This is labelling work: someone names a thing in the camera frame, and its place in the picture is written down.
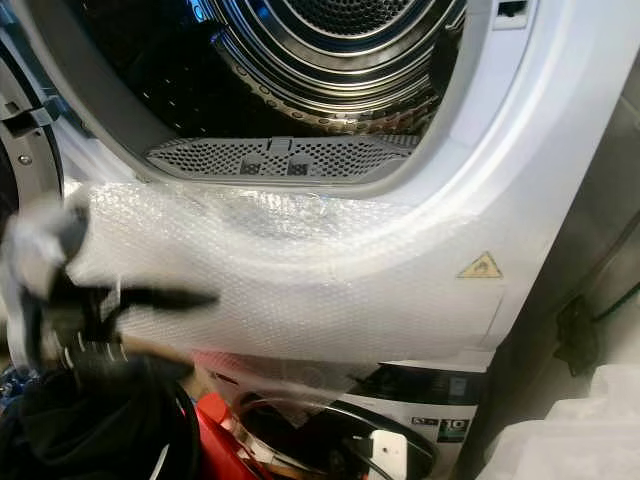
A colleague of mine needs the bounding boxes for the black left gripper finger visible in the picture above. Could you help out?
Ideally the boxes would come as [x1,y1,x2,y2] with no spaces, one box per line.
[84,356,194,387]
[109,287,222,313]

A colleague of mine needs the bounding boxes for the white washing machine black panel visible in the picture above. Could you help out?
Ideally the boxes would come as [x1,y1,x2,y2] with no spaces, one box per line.
[228,350,497,480]

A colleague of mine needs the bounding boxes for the black garment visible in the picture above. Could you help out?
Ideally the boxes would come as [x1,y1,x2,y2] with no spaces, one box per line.
[0,368,199,480]

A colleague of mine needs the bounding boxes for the blue crumpled bag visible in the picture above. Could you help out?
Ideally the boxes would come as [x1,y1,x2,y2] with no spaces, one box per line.
[0,368,29,403]

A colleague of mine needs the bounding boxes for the red plastic laundry basket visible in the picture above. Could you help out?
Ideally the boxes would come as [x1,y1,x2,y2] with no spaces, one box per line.
[192,391,263,480]

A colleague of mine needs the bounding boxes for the round glass washer door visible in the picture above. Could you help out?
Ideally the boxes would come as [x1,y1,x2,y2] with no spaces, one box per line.
[238,394,443,480]

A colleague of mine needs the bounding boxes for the grey round dryer door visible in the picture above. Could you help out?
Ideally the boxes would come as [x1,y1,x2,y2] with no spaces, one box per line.
[0,0,69,251]

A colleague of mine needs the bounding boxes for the grey mesh lint filter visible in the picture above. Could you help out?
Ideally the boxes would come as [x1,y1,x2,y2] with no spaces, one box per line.
[145,135,424,184]

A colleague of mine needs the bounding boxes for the steel perforated dryer drum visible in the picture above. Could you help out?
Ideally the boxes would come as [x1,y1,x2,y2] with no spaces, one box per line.
[72,0,469,138]

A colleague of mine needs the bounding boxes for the yellow triangle warning sticker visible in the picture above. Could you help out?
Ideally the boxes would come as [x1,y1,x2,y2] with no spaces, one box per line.
[456,251,505,281]

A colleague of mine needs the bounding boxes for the black drum paddle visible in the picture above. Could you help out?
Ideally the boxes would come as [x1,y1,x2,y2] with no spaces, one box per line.
[426,25,465,101]

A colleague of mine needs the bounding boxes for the white front-loading dryer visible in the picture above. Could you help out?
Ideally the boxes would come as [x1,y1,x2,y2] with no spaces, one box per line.
[48,0,640,367]

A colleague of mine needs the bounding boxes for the white plastic bag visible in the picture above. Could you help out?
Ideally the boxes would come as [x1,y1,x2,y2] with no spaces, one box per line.
[474,364,640,480]

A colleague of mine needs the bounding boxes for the black wall plug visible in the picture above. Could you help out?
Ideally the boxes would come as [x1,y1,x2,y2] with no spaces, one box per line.
[554,294,603,378]

